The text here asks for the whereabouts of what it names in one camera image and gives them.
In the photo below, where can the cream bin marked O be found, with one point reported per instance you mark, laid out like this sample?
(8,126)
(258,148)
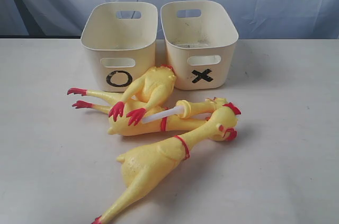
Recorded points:
(119,39)

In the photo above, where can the yellow chicken head with tube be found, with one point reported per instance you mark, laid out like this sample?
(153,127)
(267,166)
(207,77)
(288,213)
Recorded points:
(185,109)

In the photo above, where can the headless yellow rubber chicken body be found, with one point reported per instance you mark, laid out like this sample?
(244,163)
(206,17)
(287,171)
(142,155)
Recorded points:
(153,88)

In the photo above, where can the large front yellow rubber chicken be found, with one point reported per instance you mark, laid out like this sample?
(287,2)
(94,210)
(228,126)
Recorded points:
(144,167)

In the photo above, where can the cream bin marked X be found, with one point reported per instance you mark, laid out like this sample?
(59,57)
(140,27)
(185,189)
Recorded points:
(200,40)

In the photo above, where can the yellow rubber chicken lying behind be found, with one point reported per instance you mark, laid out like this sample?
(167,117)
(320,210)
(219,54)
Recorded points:
(121,127)

